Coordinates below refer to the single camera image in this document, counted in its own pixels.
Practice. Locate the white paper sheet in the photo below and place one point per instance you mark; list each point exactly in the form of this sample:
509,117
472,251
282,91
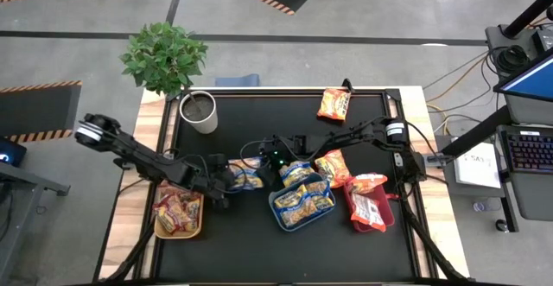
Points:
477,169

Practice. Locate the black stand pole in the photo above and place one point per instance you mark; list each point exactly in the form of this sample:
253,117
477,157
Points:
529,14

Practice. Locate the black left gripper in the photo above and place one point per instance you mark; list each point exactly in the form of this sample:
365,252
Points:
211,176

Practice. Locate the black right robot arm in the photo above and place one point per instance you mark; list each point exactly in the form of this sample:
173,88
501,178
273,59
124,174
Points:
345,137

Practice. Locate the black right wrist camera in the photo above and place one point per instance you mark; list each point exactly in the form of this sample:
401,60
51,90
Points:
278,161

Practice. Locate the green potted plant white pot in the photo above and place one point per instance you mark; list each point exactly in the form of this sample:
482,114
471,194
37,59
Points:
164,57

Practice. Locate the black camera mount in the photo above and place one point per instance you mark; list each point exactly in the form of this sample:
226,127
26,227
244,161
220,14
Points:
347,85

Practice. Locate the black backlit keyboard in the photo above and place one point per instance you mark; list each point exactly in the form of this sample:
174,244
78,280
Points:
531,150

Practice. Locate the small red tag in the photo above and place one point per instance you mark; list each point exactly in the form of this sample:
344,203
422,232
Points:
394,196

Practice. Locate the clear plastic bottle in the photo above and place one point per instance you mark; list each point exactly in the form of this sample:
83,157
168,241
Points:
479,206

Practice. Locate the black diagonal support bar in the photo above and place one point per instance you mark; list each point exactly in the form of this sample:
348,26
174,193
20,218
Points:
475,132

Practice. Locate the computer monitor blue screen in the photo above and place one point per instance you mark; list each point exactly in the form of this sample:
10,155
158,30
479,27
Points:
531,80

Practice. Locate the laptop computer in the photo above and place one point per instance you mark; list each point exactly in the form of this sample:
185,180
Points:
535,199

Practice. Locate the grey stand base box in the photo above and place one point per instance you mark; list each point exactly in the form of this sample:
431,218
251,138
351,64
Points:
501,40

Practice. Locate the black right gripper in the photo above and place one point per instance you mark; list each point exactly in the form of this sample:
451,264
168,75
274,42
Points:
283,143

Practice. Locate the grey side desk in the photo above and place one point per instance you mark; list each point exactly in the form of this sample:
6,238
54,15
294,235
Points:
26,182

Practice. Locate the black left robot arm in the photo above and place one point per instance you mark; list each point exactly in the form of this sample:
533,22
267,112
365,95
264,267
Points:
138,158

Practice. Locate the dark blue plastic bin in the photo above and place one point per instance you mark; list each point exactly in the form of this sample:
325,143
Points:
278,223

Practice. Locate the black device blue light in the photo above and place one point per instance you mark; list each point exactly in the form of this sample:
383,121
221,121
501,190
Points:
10,152

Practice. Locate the red plastic bin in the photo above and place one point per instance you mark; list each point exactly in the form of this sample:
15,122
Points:
386,210

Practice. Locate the yellow plastic bin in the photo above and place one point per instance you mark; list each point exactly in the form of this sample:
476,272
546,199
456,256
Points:
181,236

